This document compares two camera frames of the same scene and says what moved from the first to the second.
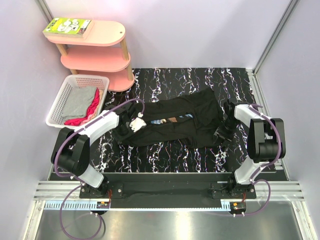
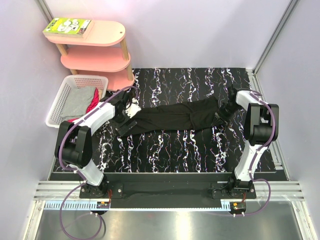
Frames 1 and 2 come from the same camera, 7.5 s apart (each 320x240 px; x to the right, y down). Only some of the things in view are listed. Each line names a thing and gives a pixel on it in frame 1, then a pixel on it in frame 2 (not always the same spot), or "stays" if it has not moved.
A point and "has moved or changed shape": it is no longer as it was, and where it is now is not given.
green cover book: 72,27 stays
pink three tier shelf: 102,54 stays
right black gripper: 220,133 -> 219,114
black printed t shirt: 189,121 has moved or changed shape
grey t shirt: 80,101 stays
